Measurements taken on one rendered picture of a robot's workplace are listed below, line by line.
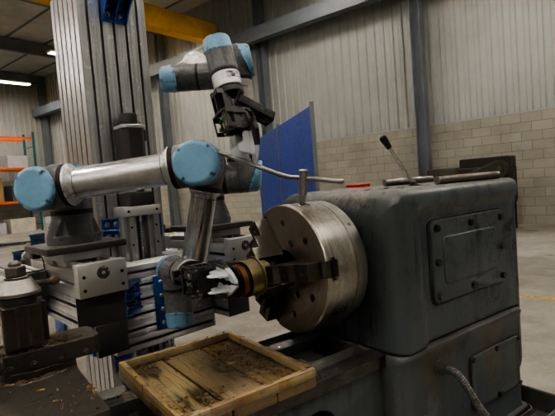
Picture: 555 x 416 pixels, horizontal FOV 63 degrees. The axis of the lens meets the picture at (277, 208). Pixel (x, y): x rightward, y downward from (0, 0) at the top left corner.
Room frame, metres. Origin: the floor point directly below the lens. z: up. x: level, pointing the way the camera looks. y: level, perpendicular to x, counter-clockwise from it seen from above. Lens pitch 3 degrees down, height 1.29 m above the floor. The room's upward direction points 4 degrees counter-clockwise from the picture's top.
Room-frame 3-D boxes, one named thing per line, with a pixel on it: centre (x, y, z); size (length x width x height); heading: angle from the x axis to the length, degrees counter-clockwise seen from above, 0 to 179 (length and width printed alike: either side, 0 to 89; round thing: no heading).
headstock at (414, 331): (1.38, -0.37, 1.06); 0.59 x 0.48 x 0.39; 125
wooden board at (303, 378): (0.98, 0.17, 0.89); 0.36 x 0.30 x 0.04; 35
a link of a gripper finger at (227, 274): (1.00, 0.14, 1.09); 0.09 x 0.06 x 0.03; 35
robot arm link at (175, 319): (1.24, 0.29, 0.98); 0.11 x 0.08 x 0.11; 179
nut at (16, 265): (0.84, 0.50, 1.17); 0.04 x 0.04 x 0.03
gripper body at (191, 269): (1.09, 0.20, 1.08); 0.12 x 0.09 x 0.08; 35
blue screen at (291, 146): (8.09, -0.12, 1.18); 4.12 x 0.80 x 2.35; 13
